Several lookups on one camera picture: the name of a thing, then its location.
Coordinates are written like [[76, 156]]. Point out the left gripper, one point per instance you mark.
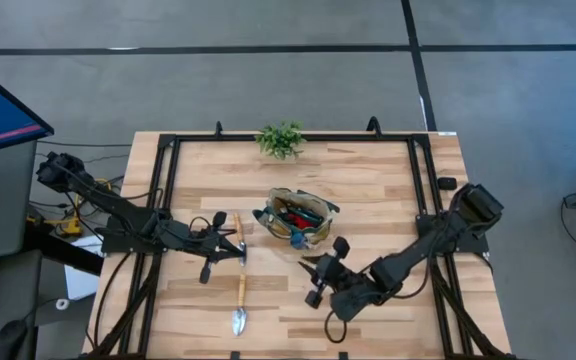
[[198, 240]]

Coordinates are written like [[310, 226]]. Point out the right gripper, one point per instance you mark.
[[332, 275]]

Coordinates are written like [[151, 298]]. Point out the cream green gardening bag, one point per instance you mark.
[[268, 222]]

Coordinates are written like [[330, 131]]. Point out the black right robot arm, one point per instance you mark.
[[418, 250]]

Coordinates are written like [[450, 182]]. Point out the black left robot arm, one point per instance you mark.
[[118, 210]]

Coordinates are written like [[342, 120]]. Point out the red black gardening glove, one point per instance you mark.
[[295, 221]]

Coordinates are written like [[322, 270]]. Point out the black table clamp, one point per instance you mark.
[[343, 356], [235, 356], [218, 129], [374, 127]]

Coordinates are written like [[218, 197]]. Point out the small green potted plant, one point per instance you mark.
[[280, 140]]

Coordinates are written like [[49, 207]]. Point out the white paper sheet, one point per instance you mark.
[[80, 280]]

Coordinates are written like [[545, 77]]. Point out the small black rounded object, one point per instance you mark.
[[447, 183]]

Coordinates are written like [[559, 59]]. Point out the white tape roll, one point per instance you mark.
[[58, 304]]

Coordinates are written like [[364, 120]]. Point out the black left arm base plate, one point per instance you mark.
[[118, 245]]

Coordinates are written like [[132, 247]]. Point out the black aluminium table frame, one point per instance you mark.
[[368, 137]]

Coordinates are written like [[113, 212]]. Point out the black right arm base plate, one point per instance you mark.
[[473, 244]]

